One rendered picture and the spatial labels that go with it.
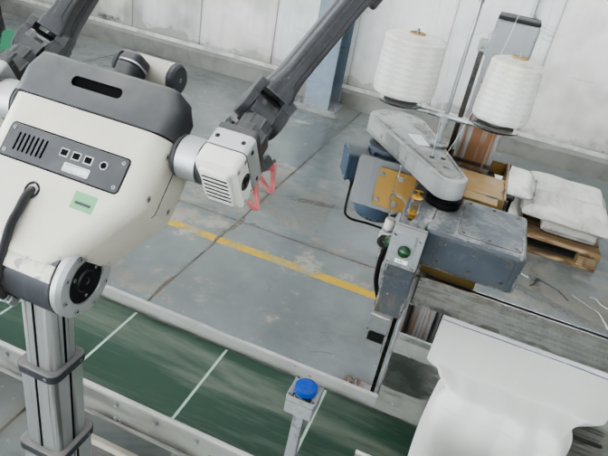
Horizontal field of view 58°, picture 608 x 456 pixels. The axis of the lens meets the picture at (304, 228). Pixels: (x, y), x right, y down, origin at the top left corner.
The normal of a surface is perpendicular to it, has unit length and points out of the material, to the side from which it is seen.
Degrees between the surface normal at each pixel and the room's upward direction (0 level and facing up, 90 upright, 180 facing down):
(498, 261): 90
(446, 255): 90
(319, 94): 90
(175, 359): 0
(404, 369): 90
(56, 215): 50
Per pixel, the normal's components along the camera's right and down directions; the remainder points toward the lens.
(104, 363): 0.17, -0.86
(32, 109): -0.16, -0.24
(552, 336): -0.36, 0.41
